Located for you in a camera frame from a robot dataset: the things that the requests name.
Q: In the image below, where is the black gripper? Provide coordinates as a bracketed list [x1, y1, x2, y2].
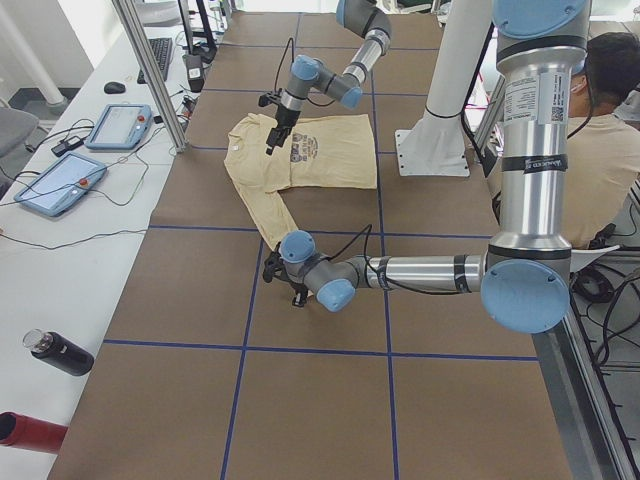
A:
[266, 105, 301, 155]
[290, 282, 309, 306]

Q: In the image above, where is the pale yellow long-sleeve shirt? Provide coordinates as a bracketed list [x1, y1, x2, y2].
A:
[224, 113, 377, 251]

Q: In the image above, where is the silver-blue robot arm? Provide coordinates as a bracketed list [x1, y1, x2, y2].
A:
[250, 14, 532, 356]
[259, 1, 392, 155]

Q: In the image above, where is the brown gridded table mat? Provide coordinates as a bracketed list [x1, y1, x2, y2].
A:
[48, 11, 576, 480]

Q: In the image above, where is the black keyboard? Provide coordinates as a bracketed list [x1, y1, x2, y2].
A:
[148, 37, 173, 81]

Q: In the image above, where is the far blue teach pendant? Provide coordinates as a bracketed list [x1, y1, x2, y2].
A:
[84, 103, 153, 151]

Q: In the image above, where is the blue teach pendant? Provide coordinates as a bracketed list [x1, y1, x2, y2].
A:
[84, 103, 153, 151]
[14, 152, 107, 218]

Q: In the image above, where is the black computer mouse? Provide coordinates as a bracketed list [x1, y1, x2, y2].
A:
[103, 81, 126, 95]

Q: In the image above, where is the black power adapter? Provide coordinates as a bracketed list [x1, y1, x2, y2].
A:
[51, 137, 84, 157]

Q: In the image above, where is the near blue teach pendant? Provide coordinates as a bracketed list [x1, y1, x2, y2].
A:
[14, 152, 107, 218]

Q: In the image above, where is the black water bottle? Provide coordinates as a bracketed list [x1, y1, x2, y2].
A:
[22, 329, 94, 376]

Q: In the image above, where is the red water bottle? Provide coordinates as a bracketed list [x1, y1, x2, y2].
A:
[1, 412, 68, 454]

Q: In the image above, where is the seated person in beige shirt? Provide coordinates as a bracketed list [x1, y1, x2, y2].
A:
[562, 32, 639, 249]

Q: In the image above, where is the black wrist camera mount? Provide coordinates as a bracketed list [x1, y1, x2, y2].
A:
[262, 251, 288, 283]
[258, 90, 281, 108]

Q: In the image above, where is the aluminium frame post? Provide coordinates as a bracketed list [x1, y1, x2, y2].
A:
[112, 0, 187, 153]

